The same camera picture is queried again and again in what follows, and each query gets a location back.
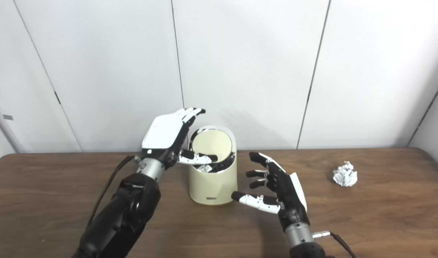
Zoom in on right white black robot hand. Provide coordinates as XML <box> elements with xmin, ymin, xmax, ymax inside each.
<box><xmin>231</xmin><ymin>152</ymin><xmax>310</xmax><ymax>233</ymax></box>

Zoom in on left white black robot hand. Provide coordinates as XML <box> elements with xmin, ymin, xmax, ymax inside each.
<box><xmin>141</xmin><ymin>107</ymin><xmax>218</xmax><ymax>169</ymax></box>

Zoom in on round cream bin lid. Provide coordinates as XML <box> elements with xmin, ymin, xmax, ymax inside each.
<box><xmin>192</xmin><ymin>130</ymin><xmax>233</xmax><ymax>163</ymax></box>

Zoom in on white paper ball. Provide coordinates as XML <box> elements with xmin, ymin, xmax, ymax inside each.
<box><xmin>333</xmin><ymin>161</ymin><xmax>358</xmax><ymax>187</ymax></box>

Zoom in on cream-colored desktop bin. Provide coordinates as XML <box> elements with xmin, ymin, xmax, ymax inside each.
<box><xmin>189</xmin><ymin>125</ymin><xmax>238</xmax><ymax>206</ymax></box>

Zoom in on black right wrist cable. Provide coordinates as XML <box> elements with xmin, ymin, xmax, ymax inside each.
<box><xmin>312</xmin><ymin>231</ymin><xmax>357</xmax><ymax>258</ymax></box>

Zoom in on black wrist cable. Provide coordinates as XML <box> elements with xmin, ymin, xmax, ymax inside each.
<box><xmin>86</xmin><ymin>155</ymin><xmax>141</xmax><ymax>230</ymax></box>
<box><xmin>312</xmin><ymin>231</ymin><xmax>357</xmax><ymax>258</ymax></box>

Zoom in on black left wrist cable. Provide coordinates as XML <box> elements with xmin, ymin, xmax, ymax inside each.
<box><xmin>86</xmin><ymin>155</ymin><xmax>141</xmax><ymax>230</ymax></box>

